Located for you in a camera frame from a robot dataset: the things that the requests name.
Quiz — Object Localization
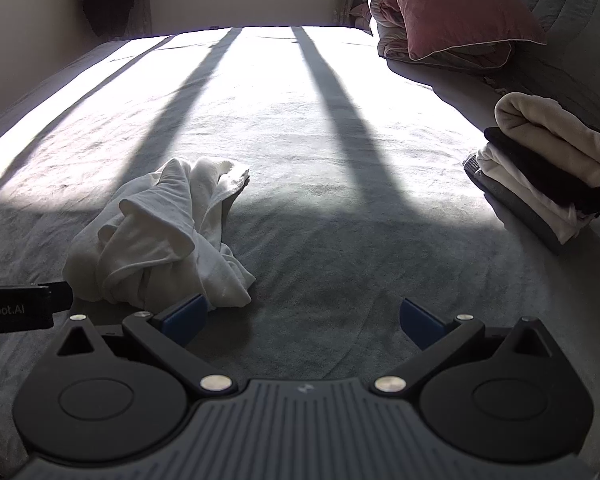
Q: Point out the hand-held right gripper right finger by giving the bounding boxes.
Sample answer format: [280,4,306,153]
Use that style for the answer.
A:
[372,299,561,397]

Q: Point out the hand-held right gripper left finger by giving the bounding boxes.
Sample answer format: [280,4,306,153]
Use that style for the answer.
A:
[55,294,238,398]

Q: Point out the pink pillow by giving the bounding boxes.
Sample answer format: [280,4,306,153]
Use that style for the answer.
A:
[380,0,548,61]

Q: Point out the grey quilted headboard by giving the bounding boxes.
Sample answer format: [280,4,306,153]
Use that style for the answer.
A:
[500,0,600,128]

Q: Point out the grey bed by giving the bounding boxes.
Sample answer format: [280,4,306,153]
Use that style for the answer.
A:
[0,25,600,478]

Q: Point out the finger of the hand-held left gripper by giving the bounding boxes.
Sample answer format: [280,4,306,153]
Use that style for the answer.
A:
[47,281,74,313]

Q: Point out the folded white quilt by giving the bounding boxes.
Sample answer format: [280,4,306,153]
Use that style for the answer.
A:
[367,0,513,66]

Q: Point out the small pink cushion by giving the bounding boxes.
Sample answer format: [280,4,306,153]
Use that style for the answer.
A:
[349,2,375,27]

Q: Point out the folded beige garment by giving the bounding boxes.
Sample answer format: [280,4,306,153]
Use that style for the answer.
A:
[495,91,600,188]

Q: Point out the folded white garment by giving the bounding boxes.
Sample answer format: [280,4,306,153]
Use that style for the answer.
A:
[475,144,598,245]

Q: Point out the folded grey garment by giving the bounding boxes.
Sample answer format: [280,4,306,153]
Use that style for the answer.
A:
[462,152,566,256]

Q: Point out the folded black garment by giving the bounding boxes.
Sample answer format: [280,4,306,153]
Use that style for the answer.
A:
[484,126,600,217]

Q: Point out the white pants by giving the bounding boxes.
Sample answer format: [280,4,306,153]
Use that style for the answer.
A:
[62,156,257,311]

